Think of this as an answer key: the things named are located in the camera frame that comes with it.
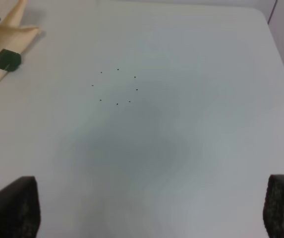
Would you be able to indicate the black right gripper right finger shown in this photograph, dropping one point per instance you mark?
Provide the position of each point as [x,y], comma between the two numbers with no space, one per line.
[273,210]

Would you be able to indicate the white linen bag green handles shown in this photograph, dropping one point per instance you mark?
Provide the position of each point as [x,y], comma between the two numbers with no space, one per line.
[14,38]

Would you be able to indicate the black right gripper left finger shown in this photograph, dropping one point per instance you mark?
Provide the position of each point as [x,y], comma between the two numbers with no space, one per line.
[20,212]

